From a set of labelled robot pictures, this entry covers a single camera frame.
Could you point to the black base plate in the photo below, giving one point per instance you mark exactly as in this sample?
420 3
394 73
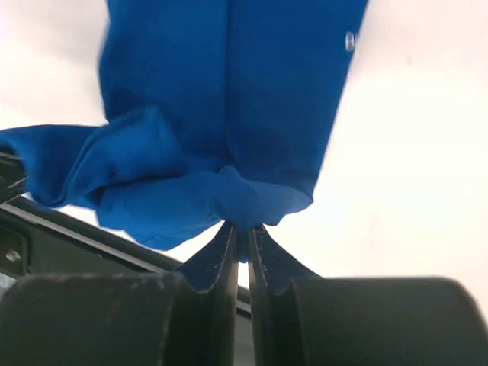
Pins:
71 270

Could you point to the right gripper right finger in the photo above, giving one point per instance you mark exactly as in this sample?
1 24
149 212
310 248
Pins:
300 318

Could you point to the blue t shirt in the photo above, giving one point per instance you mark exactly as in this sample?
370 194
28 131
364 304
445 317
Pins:
216 110

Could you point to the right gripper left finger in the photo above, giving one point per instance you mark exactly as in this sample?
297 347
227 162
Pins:
182 317

